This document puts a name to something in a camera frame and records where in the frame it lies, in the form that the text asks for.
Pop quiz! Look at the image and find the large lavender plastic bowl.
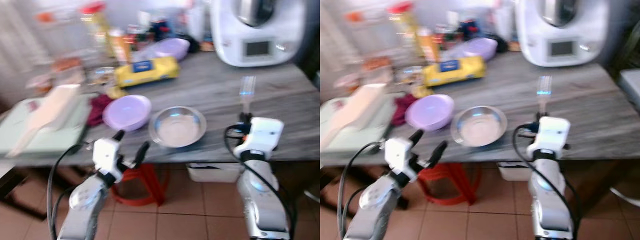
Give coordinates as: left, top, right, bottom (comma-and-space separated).
405, 94, 455, 132
102, 94, 152, 132

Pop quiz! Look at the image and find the red plastic stool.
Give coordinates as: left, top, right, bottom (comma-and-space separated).
111, 163, 169, 207
416, 162, 476, 206

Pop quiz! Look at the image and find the maroon cloth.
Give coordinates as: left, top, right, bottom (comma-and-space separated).
86, 94, 114, 127
391, 94, 416, 126

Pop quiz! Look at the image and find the steel plate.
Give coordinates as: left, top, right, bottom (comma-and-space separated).
149, 106, 207, 149
450, 105, 508, 148

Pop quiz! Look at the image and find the pale green tray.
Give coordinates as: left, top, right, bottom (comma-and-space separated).
0, 97, 93, 155
320, 97, 396, 153

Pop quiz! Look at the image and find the small steel bowl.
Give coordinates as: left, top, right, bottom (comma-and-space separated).
87, 66, 117, 85
395, 66, 424, 84

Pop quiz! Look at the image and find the white plastic scoop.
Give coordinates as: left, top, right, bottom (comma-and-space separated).
6, 84, 81, 157
320, 83, 389, 150

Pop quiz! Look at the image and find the yellow kitchen wipes pack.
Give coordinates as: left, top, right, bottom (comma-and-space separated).
107, 56, 181, 99
414, 55, 487, 98

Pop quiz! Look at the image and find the white kitchen appliance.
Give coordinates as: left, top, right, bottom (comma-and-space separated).
210, 0, 307, 68
515, 0, 611, 68

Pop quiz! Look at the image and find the orange sauce bottle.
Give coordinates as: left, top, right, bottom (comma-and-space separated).
109, 28, 132, 65
417, 27, 439, 64

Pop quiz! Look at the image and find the small pink lidded container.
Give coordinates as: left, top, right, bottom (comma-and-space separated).
334, 73, 361, 91
25, 74, 53, 94

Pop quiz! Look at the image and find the small lavender plastic bowl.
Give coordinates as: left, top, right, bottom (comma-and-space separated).
457, 37, 498, 62
150, 38, 191, 62

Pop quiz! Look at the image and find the yellow pasta bag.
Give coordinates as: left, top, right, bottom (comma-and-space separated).
80, 2, 114, 56
389, 1, 421, 52

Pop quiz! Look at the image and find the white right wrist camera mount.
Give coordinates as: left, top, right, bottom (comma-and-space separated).
234, 117, 285, 161
527, 116, 571, 160

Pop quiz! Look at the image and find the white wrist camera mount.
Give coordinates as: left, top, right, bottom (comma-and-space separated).
384, 137, 413, 173
527, 116, 571, 160
234, 117, 285, 161
92, 138, 121, 173

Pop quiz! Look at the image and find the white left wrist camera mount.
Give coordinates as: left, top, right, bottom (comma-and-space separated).
92, 138, 121, 173
384, 137, 413, 173

